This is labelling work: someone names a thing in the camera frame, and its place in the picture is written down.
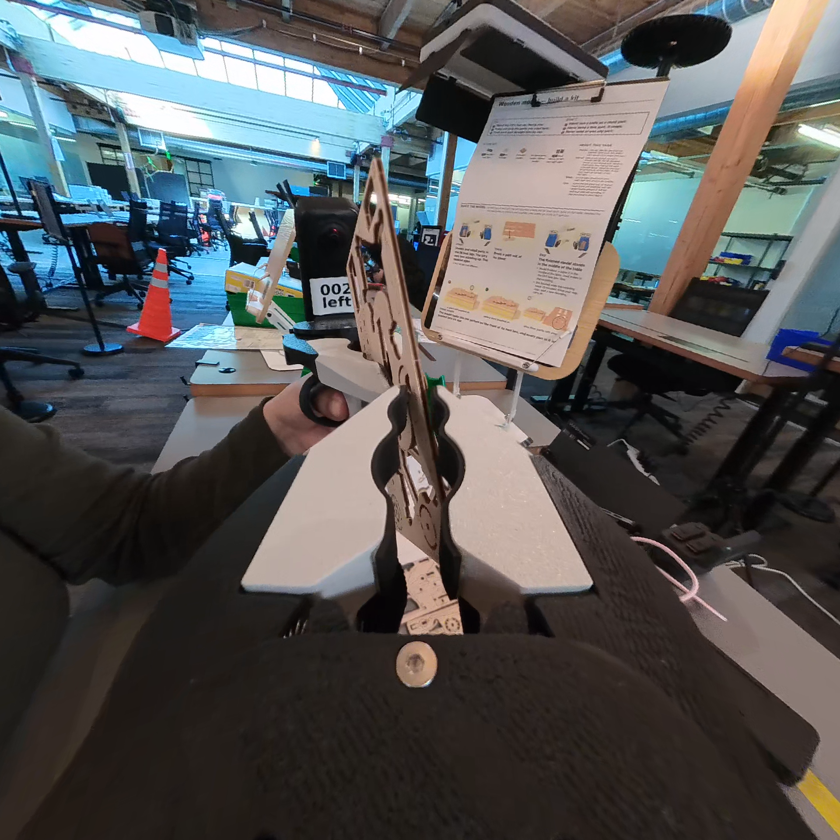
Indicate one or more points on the person's left hand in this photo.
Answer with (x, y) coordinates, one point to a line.
(285, 423)

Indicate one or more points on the row of black office chairs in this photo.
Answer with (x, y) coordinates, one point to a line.
(170, 229)

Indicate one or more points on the black clamp device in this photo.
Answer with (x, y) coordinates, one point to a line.
(695, 541)

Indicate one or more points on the overhead white panel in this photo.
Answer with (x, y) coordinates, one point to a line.
(512, 39)

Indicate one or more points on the small wooden parts sheet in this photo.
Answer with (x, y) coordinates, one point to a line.
(430, 610)

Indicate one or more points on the black overhead box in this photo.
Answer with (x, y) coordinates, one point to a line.
(453, 108)

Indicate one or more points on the metal shelf with bins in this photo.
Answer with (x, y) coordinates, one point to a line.
(754, 259)

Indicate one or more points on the black floor stand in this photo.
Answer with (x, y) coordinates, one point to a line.
(49, 210)

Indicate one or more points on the black floor lamp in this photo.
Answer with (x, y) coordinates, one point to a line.
(676, 39)

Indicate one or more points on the black flat pad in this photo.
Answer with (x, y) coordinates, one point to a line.
(781, 722)

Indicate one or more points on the blue parts bin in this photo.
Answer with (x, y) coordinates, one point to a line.
(794, 348)

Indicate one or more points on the skylight windows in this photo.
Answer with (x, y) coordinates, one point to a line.
(262, 75)

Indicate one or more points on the pale patterned flat sheet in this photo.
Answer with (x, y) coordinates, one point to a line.
(210, 338)

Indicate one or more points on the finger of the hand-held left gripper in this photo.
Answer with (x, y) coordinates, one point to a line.
(354, 374)

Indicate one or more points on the black office chair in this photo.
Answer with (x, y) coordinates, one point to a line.
(39, 410)

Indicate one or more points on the instruction sheet on clipboard stand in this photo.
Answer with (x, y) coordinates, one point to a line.
(594, 308)

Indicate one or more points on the orange traffic cone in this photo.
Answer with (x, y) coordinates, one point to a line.
(157, 308)

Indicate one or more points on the printed instruction sheet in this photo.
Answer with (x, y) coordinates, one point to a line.
(558, 197)

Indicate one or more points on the plain wooden post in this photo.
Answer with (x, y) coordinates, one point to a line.
(728, 170)

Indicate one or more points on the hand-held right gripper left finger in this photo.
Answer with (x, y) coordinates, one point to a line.
(315, 525)

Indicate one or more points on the black white marker tag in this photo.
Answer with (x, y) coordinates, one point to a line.
(430, 237)

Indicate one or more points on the dark screen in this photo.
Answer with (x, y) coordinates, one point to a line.
(718, 308)

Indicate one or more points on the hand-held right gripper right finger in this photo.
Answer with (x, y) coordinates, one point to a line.
(518, 525)

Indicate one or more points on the yellow green cardboard box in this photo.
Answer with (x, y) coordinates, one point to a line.
(243, 282)

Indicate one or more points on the thin wooden board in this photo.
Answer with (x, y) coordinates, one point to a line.
(275, 262)

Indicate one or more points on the person's left forearm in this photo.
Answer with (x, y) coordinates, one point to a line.
(131, 499)

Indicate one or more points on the large wooden parts sheet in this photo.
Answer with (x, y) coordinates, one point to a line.
(405, 341)

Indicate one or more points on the white power strip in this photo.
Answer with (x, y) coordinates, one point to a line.
(640, 463)

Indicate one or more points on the green plastic part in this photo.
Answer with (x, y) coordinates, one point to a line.
(436, 387)

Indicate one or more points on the white top desk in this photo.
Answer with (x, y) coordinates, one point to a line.
(689, 338)

